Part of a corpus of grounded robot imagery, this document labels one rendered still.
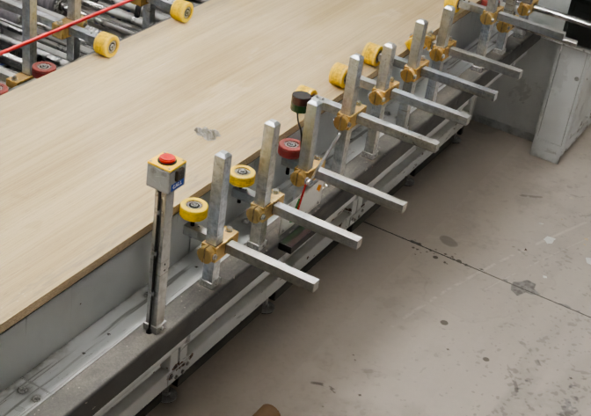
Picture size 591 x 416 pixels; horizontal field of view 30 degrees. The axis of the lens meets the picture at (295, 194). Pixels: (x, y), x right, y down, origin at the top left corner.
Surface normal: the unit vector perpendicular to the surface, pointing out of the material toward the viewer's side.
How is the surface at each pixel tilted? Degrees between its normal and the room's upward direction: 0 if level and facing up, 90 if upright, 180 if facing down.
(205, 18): 0
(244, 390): 0
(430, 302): 0
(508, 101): 90
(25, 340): 90
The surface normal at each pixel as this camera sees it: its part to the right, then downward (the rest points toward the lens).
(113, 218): 0.13, -0.85
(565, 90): -0.51, 0.40
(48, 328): 0.85, 0.36
